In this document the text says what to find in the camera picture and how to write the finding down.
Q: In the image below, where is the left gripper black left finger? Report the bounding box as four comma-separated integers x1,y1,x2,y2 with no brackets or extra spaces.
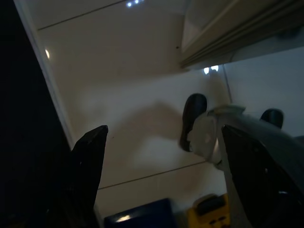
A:
45,125,109,228

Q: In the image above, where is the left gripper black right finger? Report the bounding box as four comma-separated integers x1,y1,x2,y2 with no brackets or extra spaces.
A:
221,125,304,228

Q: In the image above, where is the fridge lower door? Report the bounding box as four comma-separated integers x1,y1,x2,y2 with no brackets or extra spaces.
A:
180,0,304,69

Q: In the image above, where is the dark blue box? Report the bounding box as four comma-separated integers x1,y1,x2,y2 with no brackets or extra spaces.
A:
104,198,176,228

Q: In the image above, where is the yellow black device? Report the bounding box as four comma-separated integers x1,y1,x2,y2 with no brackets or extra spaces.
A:
187,193,230,228

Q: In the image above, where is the black robot right foot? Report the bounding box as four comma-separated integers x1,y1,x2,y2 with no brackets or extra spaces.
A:
260,108,285,130

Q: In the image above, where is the black robot foot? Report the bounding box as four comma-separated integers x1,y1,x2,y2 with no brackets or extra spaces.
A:
179,93,208,152
260,108,285,130

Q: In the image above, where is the black robot left foot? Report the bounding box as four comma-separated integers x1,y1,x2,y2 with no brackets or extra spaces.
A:
179,93,208,152

